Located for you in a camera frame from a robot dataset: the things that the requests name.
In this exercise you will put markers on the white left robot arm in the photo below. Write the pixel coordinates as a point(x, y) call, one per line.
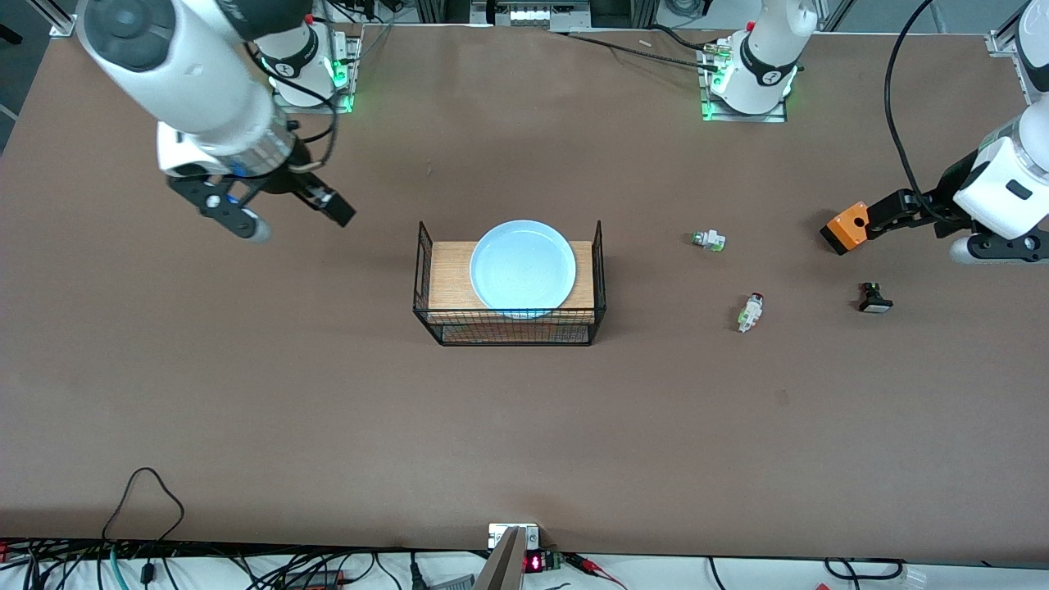
point(762, 65)

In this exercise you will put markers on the aluminium frame rack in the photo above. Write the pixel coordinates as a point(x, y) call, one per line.
point(529, 15)

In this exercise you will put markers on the red digit display module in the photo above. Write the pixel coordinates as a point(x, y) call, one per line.
point(537, 562)

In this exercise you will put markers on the aluminium corner profile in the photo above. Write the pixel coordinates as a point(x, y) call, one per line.
point(1001, 43)
point(59, 20)

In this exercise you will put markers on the orange button enclosure box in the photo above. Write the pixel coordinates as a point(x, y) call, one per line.
point(844, 229)

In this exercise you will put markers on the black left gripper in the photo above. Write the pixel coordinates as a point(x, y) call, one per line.
point(951, 188)

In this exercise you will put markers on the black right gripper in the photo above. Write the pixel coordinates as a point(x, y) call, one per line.
point(286, 179)

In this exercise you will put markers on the wooden shelf board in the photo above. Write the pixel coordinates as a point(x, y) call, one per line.
point(447, 279)

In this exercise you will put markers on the black power adapter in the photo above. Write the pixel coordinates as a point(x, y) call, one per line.
point(315, 579)

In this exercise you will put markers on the green-capped white push button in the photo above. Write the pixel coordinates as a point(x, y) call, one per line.
point(710, 240)

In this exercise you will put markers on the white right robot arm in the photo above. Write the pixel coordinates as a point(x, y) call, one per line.
point(188, 74)

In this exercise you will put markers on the red and black clip leads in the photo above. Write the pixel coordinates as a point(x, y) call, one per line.
point(594, 565)

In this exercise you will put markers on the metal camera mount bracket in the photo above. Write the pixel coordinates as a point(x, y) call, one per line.
point(504, 565)

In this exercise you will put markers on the black square white-capped button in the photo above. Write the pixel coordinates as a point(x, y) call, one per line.
point(875, 301)

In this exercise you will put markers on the light blue round plate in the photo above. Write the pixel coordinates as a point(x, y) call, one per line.
point(522, 269)

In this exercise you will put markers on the red-capped white push button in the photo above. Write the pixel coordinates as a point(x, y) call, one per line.
point(751, 311)

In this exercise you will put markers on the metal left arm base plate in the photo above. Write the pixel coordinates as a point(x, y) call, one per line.
point(778, 116)

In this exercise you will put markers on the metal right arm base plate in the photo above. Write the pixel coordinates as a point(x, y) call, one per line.
point(283, 106)

